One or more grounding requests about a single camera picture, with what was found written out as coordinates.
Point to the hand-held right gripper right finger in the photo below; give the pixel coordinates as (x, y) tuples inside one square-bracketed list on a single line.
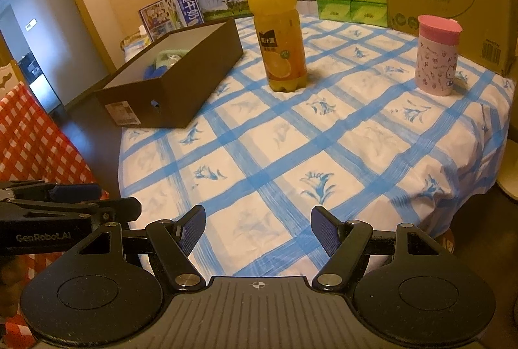
[(325, 229)]

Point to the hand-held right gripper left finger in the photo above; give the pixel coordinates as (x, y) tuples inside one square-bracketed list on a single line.
[(192, 227)]

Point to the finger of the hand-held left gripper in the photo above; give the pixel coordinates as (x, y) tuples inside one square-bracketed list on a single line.
[(60, 191), (117, 208)]

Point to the blue fuzzy sock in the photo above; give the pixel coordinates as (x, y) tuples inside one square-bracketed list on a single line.
[(153, 70)]

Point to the brown shoe box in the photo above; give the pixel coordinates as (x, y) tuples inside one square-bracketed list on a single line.
[(194, 82)]

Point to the pale green fuzzy sock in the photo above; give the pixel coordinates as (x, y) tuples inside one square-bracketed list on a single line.
[(166, 57)]

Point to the red checked cloth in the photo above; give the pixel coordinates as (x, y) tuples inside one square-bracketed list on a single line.
[(32, 138)]

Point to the carved white chair back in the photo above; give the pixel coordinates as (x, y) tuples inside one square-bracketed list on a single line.
[(8, 76)]

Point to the white fan stand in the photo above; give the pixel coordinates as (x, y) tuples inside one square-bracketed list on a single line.
[(510, 187)]

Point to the pink printed cup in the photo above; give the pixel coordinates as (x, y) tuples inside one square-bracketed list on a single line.
[(437, 61)]

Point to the blue milk carton box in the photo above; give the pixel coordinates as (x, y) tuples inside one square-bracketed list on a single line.
[(170, 13)]

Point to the orange juice bottle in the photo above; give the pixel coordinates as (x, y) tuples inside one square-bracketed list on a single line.
[(275, 33)]

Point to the green white milk carton box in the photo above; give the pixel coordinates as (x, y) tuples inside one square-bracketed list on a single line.
[(222, 3)]

